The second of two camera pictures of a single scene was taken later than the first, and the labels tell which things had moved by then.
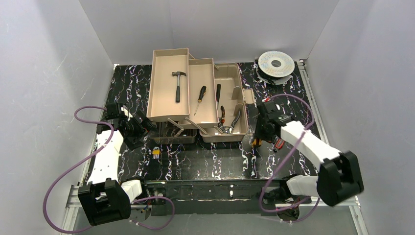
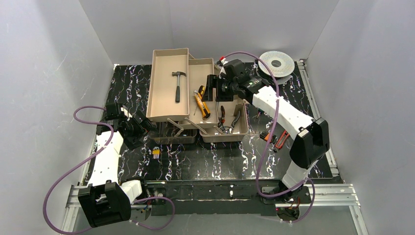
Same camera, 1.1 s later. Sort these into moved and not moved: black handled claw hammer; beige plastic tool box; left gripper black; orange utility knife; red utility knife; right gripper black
Moved: orange utility knife; right gripper black
Not moved: left gripper black; beige plastic tool box; black handled claw hammer; red utility knife
